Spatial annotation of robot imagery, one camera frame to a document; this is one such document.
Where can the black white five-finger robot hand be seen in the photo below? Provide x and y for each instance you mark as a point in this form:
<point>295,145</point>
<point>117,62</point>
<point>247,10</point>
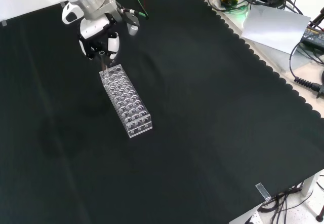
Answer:
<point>93,30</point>

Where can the clear glass test tube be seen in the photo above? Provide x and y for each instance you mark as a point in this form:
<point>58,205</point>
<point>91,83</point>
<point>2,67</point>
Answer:
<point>102,61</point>

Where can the clear acrylic test tube rack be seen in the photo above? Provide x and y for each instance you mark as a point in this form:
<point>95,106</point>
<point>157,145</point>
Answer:
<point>126,102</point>

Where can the black bench cloth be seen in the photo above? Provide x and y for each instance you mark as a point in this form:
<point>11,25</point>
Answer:
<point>202,107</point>

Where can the pale grey board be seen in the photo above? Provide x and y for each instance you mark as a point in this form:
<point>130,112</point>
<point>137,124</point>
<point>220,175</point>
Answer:
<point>274,27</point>

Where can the black power supply box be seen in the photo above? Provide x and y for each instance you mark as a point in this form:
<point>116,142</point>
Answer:
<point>314,37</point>

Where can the black tripod leg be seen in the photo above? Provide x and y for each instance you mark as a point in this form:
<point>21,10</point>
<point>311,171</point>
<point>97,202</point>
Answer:
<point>317,17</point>

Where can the clear cloth clip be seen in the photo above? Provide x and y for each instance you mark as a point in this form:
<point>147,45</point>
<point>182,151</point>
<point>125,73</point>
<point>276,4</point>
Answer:
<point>263,191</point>

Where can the white table leg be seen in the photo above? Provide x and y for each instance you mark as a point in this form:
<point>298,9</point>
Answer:
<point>310,184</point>

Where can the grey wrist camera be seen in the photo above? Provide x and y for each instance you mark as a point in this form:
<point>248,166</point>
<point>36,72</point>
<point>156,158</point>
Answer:
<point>132,22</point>

